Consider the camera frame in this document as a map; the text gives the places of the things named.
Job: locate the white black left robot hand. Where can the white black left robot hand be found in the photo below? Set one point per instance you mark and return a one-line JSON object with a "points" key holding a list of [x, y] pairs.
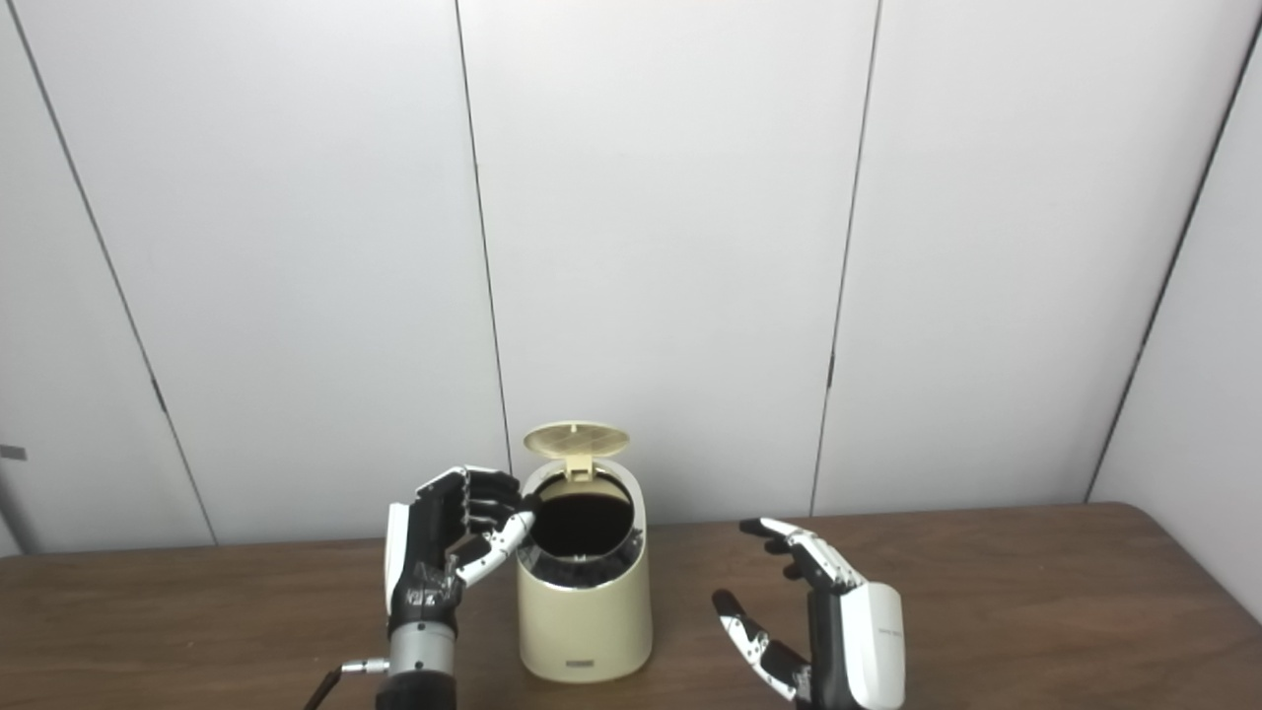
{"points": [[424, 552]]}

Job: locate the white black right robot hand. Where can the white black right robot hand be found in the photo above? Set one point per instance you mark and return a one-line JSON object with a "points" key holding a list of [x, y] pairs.
{"points": [[868, 641]]}

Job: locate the cream-colored bin body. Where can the cream-colored bin body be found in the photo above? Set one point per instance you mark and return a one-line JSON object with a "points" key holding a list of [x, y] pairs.
{"points": [[584, 626]]}

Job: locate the cream round bin lid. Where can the cream round bin lid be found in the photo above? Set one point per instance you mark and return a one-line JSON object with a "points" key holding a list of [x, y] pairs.
{"points": [[577, 440]]}

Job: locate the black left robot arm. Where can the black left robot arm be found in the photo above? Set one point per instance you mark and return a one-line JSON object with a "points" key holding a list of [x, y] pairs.
{"points": [[419, 661]]}

